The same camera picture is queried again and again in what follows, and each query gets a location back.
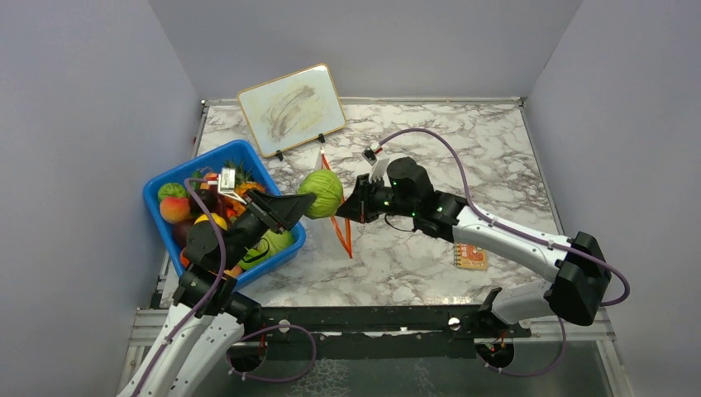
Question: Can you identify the clear orange-zip bag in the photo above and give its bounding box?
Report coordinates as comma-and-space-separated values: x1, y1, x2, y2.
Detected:
306, 147, 355, 260

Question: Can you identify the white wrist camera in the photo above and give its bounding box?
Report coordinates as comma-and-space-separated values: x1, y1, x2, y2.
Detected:
217, 167, 246, 205
361, 142, 389, 183

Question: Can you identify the blue plastic basket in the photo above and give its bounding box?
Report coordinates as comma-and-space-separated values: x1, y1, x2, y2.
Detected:
143, 140, 306, 290

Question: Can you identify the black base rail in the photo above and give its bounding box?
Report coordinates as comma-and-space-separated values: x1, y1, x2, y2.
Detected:
226, 304, 531, 366

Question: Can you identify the green toy starfruit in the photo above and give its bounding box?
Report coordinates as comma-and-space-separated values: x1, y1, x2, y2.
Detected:
237, 249, 269, 271

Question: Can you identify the toy pineapple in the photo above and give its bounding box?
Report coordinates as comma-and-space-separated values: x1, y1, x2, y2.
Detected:
222, 160, 266, 218

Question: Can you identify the small orange notebook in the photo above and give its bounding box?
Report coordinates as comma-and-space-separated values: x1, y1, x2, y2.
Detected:
453, 243, 489, 271

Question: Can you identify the orange toy peach front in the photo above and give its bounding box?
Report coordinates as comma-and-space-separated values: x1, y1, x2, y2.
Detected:
224, 265, 245, 278

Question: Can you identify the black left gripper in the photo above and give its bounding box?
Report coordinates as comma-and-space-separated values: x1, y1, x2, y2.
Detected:
222, 186, 317, 270

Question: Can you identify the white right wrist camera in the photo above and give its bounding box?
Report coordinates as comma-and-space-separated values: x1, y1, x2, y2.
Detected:
361, 142, 389, 183

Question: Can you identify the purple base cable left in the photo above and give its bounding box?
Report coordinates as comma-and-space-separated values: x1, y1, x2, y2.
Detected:
225, 323, 317, 384

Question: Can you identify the small orange toy pumpkin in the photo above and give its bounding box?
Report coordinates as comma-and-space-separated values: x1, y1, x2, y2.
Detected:
179, 250, 189, 269

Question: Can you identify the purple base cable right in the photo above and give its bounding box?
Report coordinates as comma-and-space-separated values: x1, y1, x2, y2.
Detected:
474, 318, 569, 380

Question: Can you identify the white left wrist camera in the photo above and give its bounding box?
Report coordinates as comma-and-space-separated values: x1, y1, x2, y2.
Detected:
217, 167, 246, 205

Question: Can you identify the dark red toy fruit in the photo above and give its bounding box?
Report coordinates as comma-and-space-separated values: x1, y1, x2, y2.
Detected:
171, 218, 194, 249

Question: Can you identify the white drawing board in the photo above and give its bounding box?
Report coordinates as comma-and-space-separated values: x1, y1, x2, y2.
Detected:
236, 63, 347, 157

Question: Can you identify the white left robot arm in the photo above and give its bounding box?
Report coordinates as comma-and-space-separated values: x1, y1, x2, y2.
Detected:
120, 190, 316, 396

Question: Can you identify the green toy pepper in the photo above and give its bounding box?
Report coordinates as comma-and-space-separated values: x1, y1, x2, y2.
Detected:
188, 170, 204, 190

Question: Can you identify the small green toy cabbage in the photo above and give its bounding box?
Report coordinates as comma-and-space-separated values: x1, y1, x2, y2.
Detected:
157, 183, 188, 203

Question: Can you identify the dark purple toy plum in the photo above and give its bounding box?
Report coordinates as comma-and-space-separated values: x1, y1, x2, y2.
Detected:
188, 189, 219, 214

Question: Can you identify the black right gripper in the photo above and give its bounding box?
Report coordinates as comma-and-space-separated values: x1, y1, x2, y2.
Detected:
336, 174, 417, 225

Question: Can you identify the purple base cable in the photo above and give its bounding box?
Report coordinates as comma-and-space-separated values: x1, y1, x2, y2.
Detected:
225, 323, 317, 384
474, 318, 569, 380

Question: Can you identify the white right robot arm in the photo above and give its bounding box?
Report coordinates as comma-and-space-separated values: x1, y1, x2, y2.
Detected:
336, 157, 611, 337

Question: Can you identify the yellow toy pear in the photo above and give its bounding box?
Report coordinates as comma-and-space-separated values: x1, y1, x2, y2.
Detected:
193, 213, 228, 231

